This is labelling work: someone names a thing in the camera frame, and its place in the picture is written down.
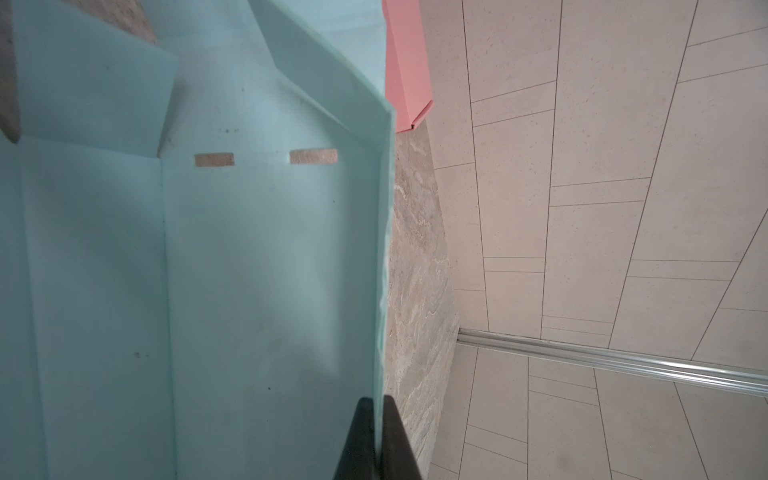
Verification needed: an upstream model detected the pink paper box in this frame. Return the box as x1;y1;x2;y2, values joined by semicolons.
382;0;434;133

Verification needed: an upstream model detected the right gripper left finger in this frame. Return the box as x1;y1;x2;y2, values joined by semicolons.
333;397;376;480

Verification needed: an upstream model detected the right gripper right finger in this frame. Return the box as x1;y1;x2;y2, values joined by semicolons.
380;395;422;480

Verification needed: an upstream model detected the light blue paper box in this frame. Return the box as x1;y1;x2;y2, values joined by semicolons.
1;1;394;479

